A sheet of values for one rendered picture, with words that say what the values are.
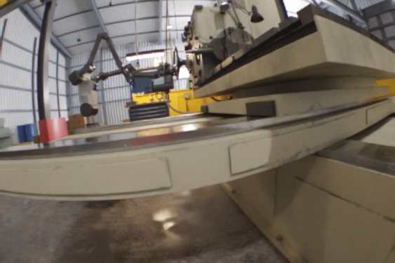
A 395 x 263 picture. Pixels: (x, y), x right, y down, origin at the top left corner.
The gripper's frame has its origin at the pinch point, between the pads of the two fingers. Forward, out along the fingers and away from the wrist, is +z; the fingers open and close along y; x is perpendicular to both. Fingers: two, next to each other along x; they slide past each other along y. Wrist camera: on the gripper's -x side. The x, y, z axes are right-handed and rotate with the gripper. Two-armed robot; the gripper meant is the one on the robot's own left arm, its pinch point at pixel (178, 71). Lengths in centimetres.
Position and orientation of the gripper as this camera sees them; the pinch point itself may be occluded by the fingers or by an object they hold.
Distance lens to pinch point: 181.8
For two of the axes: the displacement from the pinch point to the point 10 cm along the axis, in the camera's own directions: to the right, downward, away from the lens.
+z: 9.7, -1.3, 2.1
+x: -0.7, 6.8, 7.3
